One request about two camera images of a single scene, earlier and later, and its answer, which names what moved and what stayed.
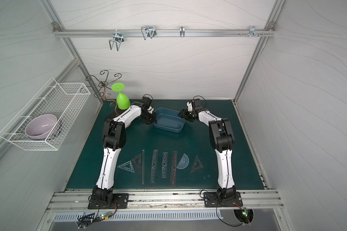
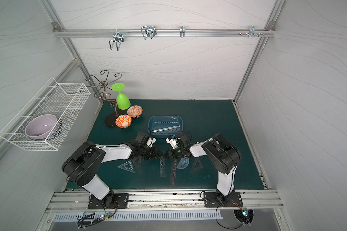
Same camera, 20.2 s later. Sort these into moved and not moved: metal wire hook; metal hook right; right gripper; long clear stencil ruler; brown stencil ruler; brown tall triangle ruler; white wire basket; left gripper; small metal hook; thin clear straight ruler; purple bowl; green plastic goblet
Moved: left gripper; long clear stencil ruler; thin clear straight ruler; right gripper
Not moved: white wire basket; small metal hook; green plastic goblet; metal hook right; purple bowl; brown tall triangle ruler; brown stencil ruler; metal wire hook
